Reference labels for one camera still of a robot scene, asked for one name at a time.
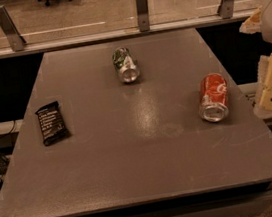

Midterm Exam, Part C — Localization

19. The red soda can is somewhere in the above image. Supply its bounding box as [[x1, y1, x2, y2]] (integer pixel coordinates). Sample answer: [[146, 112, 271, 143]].
[[199, 73, 229, 123]]

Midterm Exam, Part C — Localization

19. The middle metal bracket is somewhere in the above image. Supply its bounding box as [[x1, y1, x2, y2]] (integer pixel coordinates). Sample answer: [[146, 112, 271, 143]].
[[135, 0, 150, 32]]

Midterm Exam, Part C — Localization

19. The metal barrier rail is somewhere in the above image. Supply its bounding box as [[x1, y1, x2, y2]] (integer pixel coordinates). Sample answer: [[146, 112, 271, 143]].
[[0, 9, 254, 59]]

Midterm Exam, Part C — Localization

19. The left metal bracket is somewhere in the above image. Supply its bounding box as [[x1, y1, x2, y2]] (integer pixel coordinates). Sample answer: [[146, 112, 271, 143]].
[[0, 5, 26, 52]]

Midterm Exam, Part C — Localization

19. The black snack bar packet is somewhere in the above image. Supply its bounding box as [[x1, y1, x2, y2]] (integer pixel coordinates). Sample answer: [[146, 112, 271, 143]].
[[36, 101, 70, 146]]

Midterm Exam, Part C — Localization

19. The green soda can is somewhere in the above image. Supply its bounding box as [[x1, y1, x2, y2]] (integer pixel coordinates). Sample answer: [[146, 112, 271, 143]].
[[112, 47, 140, 83]]

